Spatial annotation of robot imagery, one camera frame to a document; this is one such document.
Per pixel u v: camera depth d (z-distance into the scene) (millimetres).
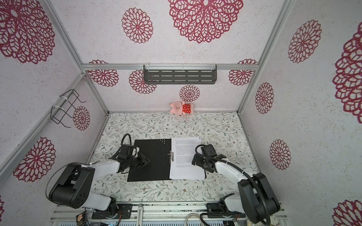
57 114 720
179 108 1130
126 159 730
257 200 416
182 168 895
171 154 950
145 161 848
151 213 739
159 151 973
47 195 433
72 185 439
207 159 684
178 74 947
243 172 478
